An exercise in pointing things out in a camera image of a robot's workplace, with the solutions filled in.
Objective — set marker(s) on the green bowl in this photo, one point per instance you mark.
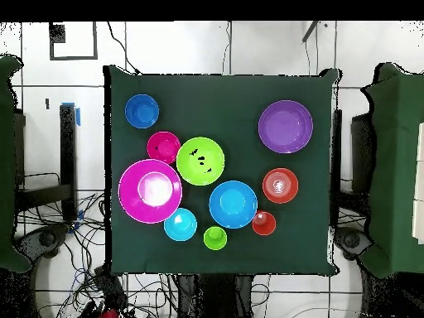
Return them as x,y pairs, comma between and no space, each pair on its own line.
198,175

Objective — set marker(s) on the large light blue bowl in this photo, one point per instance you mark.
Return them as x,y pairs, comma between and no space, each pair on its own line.
233,204

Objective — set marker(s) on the red bowl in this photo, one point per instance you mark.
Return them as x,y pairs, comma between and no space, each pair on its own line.
164,148

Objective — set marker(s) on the small ribbed cyan bowl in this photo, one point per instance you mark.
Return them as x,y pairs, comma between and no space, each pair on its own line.
180,224

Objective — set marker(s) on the green cup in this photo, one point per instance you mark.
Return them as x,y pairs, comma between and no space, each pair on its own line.
215,238

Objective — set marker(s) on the orange bowl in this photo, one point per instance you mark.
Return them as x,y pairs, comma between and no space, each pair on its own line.
280,185

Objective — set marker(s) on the dark green tablecloth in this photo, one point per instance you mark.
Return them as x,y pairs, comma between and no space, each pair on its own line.
232,109

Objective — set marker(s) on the orange cup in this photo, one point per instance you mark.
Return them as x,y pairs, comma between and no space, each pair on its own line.
264,223

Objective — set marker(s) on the large pink bowl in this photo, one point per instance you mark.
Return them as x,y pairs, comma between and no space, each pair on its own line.
132,192

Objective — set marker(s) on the purple bowl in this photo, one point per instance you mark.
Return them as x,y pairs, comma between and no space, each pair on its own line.
285,127

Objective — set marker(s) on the small dark blue bowl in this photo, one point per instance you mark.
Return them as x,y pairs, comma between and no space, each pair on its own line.
141,111

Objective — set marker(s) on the black floor stand base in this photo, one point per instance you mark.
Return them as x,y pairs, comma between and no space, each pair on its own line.
351,240
46,238

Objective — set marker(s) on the green cloth side table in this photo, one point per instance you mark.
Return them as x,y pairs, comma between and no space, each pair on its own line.
6,165
397,132

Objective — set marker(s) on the white box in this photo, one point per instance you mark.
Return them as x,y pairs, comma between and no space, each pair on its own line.
420,182

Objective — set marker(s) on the black metal stand frame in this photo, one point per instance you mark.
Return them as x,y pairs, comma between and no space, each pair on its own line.
68,149

